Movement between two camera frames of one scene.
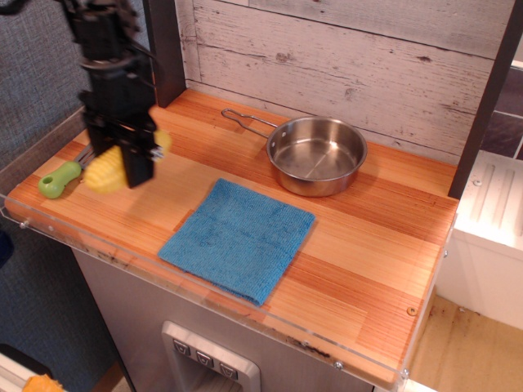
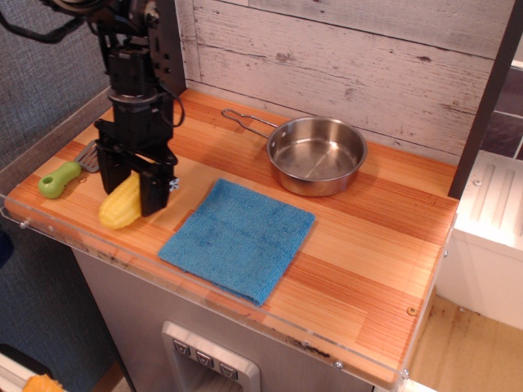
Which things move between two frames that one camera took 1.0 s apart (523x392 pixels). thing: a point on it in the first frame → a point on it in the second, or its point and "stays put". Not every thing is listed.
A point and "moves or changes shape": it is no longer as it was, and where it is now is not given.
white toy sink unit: (482, 266) stays put
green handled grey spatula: (52, 184) stays put
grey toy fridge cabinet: (135, 306) stays put
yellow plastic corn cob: (105, 171) moves or changes shape
